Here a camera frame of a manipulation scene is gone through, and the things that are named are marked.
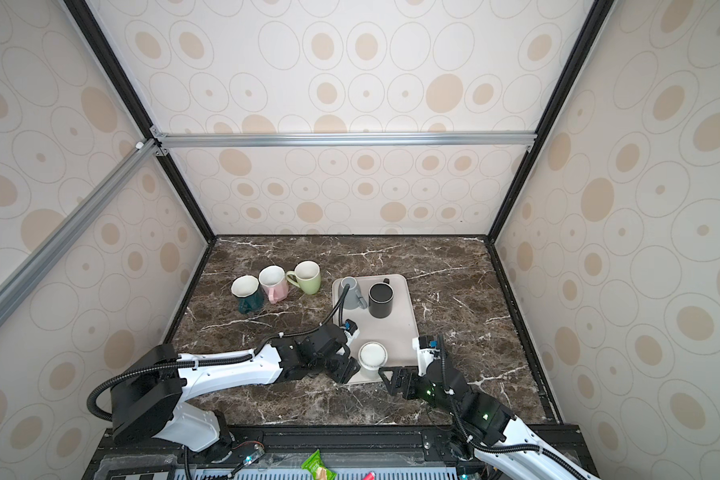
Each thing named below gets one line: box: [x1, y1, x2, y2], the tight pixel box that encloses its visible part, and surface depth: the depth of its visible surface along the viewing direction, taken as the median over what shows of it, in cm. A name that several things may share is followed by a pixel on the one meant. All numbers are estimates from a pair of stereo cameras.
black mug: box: [368, 278, 394, 319], surface depth 95 cm
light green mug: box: [286, 260, 321, 295], surface depth 100 cm
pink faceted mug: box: [258, 265, 290, 304], surface depth 97 cm
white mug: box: [358, 341, 388, 380], surface depth 83 cm
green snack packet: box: [300, 448, 338, 480], surface depth 71 cm
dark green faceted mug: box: [231, 274, 265, 314], surface depth 94 cm
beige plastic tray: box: [332, 274, 419, 385], surface depth 95 cm
